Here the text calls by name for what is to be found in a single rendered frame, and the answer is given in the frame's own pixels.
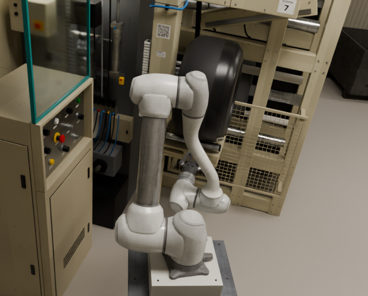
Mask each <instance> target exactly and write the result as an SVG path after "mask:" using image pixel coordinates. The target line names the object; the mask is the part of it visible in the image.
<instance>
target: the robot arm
mask: <svg viewBox="0 0 368 296"><path fill-rule="evenodd" d="M129 96H130V99H131V101H132V102H133V103H134V104H136V105H138V106H139V111H140V114H141V115H142V116H143V118H142V124H141V138H140V150H139V166H138V173H137V186H136V199H135V201H134V202H132V203H131V205H129V207H128V210H127V214H122V215H121V216H120V217H119V218H118V219H117V221H116V223H115V240H116V242H117V243H118V244H119V245H120V246H122V247H124V248H126V249H129V250H132V251H137V252H141V253H162V255H163V256H164V258H165V260H166V263H167V267H168V270H169V273H170V275H169V278H170V279H171V280H176V279H178V278H184V277H192V276H197V275H208V274H209V269H208V268H207V267H206V265H205V262H206V261H209V260H212V259H213V254H212V253H205V247H206V243H207V228H206V224H205V221H204V218H203V216H202V215H201V214H200V213H199V212H197V211H195V210H187V208H196V209H198V210H201V211H204V212H208V213H213V214H222V213H225V212H227V210H228V208H229V205H230V202H231V201H230V199H229V197H228V196H227V195H226V194H224V193H223V192H222V189H221V188H220V182H219V178H218V175H217V172H216V171H215V169H214V166H213V165H212V163H211V162H210V160H209V158H208V156H207V155H206V153H205V151H204V149H203V148H202V146H201V144H200V141H199V139H198V131H199V129H200V126H201V123H202V120H203V118H204V116H205V112H206V109H207V106H208V97H209V91H208V82H207V78H206V76H205V74H204V73H202V72H200V71H192V72H189V73H187V74H186V76H174V75H168V74H162V73H149V74H145V75H140V76H137V77H135V78H133V80H132V82H131V87H130V94H129ZM172 108H178V109H182V117H183V135H184V140H185V143H186V146H187V148H188V150H189V151H188V152H187V154H186V155H185V156H184V158H183V159H182V160H180V163H179V165H182V171H181V173H179V175H178V178H177V180H176V183H175V184H174V185H173V188H172V189H171V193H170V199H169V206H170V208H171V209H172V211H175V212H176V214H175V215H174V216H171V217H164V214H163V208H162V207H161V206H160V204H159V203H158V200H159V193H160V181H161V169H162V162H163V151H164V139H165V132H166V121H167V118H168V117H169V115H170V113H171V111H172ZM189 156H190V158H189V160H188V162H186V163H185V161H186V160H187V159H188V157H189ZM192 158H194V161H193V162H191V161H192ZM196 162H197V164H198V167H197V165H196ZM184 163H185V164H184ZM198 170H202V171H203V173H204V174H205V176H206V178H207V184H206V185H204V186H203V187H202V188H198V187H195V186H194V182H195V174H196V172H197V171H198Z"/></svg>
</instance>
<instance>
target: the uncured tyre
mask: <svg viewBox="0 0 368 296"><path fill-rule="evenodd" d="M243 60H244V51H243V50H242V48H241V47H240V45H239V44H238V43H236V42H234V41H229V40H226V39H220V38H215V37H211V36H198V37H197V38H195V39H194V40H192V41H191V42H190V43H189V44H188V46H187V48H186V50H185V53H184V56H183V59H182V62H181V66H180V70H179V73H178V76H186V74H187V73H189V72H192V71H200V72H202V73H204V74H205V76H206V78H207V82H208V91H209V97H208V106H207V109H206V112H205V116H204V118H203V120H202V123H201V126H200V129H199V131H198V139H199V140H203V141H206V142H217V138H222V137H224V136H225V134H226V132H227V129H228V126H229V123H230V120H231V116H232V111H233V108H234V104H235V100H236V96H237V91H238V86H239V81H240V78H241V72H242V66H243ZM172 123H173V126H174V128H175V129H176V131H177V132H178V133H179V134H181V135H182V136H184V135H183V117H182V109H178V108H173V109H172Z"/></svg>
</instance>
